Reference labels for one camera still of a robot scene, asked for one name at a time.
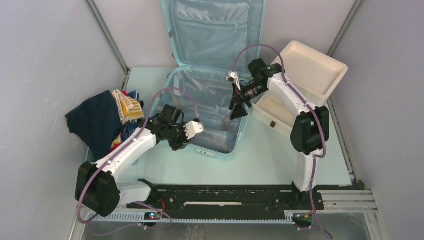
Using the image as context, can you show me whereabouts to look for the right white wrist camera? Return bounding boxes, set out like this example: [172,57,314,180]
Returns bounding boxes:
[225,71,241,90]

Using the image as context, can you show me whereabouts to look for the dark navy garment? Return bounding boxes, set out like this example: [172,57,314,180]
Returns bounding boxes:
[65,90,124,162]

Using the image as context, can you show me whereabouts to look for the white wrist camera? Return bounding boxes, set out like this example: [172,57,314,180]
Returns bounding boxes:
[184,120,205,140]
[225,71,241,90]

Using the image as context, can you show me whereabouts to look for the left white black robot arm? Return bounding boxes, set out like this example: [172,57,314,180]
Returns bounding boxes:
[75,104,205,217]

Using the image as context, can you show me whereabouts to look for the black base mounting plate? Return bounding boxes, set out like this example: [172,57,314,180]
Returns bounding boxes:
[145,184,325,221]

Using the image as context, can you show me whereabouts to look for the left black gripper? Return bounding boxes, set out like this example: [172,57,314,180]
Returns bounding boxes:
[167,121,195,151]

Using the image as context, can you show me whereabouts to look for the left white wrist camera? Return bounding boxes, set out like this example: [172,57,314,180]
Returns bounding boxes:
[184,120,205,140]

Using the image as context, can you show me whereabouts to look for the cream plastic drawer cabinet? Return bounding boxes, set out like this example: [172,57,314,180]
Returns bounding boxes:
[251,40,348,138]

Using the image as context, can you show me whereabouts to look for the yellow white striped garment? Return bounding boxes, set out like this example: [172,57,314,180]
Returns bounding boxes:
[111,90,145,125]

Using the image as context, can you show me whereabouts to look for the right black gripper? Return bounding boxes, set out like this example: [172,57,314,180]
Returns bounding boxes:
[229,81,269,121]

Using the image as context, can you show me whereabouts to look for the light blue ribbed suitcase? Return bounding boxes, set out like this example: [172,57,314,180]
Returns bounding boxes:
[150,0,266,160]

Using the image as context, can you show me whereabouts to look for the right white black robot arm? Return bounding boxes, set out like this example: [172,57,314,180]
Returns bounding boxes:
[226,58,329,209]

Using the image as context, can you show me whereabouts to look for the aluminium frame rail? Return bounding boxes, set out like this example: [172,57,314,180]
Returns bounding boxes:
[84,185,387,240]

